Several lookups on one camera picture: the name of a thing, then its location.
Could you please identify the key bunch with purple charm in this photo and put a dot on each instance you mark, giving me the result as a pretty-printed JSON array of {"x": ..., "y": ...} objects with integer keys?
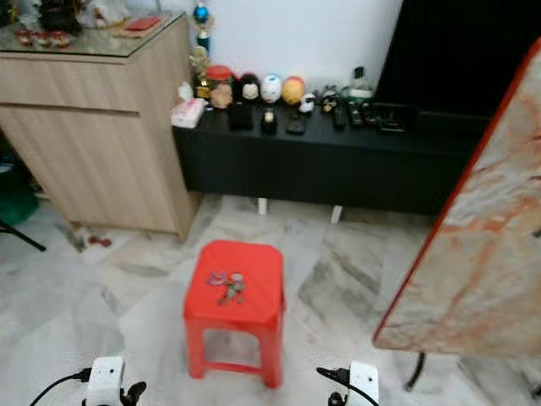
[{"x": 232, "y": 289}]

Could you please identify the small red floor toy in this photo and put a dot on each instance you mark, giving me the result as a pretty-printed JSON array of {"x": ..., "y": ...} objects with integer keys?
[{"x": 98, "y": 241}]

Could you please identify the red plastic stool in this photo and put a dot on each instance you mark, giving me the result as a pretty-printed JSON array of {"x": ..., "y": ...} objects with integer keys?
[{"x": 249, "y": 254}]

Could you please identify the black tripod leg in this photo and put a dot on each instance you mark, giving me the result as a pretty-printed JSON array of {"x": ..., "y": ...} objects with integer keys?
[{"x": 22, "y": 236}]

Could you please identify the white console foot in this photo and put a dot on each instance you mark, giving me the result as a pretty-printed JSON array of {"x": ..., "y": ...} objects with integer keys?
[
  {"x": 336, "y": 214},
  {"x": 262, "y": 205}
]

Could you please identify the green bag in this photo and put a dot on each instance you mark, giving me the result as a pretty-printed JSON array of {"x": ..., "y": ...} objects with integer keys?
[{"x": 17, "y": 196}]

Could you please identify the light wooden cabinet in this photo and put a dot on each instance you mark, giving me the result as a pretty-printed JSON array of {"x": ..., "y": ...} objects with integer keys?
[{"x": 101, "y": 161}]

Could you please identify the black table leg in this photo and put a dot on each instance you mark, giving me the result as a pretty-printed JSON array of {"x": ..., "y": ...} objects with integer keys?
[{"x": 417, "y": 372}]

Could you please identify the pink tissue pack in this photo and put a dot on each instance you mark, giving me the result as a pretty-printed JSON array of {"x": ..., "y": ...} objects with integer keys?
[{"x": 189, "y": 112}]

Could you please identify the black wallet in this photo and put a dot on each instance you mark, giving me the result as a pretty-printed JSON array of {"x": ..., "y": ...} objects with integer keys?
[{"x": 241, "y": 117}]

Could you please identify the black low TV console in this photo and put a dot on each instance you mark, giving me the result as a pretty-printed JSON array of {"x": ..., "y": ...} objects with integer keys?
[{"x": 330, "y": 165}]

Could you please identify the black tape dispenser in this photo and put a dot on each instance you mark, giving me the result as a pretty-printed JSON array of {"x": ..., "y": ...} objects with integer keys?
[{"x": 270, "y": 123}]

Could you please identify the small black case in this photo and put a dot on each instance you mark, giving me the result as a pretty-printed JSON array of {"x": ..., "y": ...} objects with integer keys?
[{"x": 297, "y": 124}]

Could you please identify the glass jar with red lid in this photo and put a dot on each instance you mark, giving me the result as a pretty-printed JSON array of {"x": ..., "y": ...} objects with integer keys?
[{"x": 221, "y": 89}]

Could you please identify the black mouse plush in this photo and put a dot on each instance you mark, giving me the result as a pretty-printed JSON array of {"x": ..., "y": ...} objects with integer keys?
[{"x": 247, "y": 89}]

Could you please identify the golden figurine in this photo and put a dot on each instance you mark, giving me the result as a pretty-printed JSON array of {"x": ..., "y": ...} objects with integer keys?
[{"x": 200, "y": 74}]

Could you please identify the white round plush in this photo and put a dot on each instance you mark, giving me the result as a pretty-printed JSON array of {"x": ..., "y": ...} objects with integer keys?
[{"x": 271, "y": 89}]

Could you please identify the small panda figure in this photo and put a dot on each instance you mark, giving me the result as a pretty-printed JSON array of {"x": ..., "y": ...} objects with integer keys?
[{"x": 308, "y": 103}]

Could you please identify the yellow round plush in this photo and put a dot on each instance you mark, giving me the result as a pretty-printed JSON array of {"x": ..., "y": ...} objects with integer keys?
[{"x": 293, "y": 90}]

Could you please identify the black remote control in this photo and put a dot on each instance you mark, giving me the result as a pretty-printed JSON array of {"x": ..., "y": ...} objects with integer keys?
[
  {"x": 371, "y": 115},
  {"x": 341, "y": 118},
  {"x": 356, "y": 115}
]

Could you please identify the small black figure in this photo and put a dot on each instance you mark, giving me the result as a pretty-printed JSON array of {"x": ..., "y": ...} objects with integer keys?
[{"x": 329, "y": 101}]

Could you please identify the small red ornament row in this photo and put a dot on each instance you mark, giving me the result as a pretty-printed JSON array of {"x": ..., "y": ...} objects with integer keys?
[{"x": 42, "y": 37}]

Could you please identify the red flat box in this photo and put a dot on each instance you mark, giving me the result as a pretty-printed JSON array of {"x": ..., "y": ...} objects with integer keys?
[{"x": 144, "y": 24}]

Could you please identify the marble table with red edge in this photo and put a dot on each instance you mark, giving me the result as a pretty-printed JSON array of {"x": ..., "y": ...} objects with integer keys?
[{"x": 473, "y": 245}]

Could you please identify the white ornament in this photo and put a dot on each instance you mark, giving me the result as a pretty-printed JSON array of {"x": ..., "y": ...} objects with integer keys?
[{"x": 110, "y": 12}]

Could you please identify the blue ball trophy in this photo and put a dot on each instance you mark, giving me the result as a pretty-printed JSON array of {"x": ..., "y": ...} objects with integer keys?
[{"x": 202, "y": 14}]

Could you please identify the black television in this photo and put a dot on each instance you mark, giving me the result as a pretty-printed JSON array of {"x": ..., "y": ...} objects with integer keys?
[{"x": 448, "y": 51}]

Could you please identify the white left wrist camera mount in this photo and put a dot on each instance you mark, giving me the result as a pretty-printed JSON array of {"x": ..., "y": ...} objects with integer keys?
[{"x": 106, "y": 381}]

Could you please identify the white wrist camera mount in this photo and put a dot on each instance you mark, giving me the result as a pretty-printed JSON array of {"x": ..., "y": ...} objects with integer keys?
[
  {"x": 365, "y": 385},
  {"x": 106, "y": 381}
]

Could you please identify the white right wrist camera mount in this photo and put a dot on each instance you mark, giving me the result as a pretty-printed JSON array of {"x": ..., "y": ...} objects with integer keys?
[{"x": 365, "y": 385}]

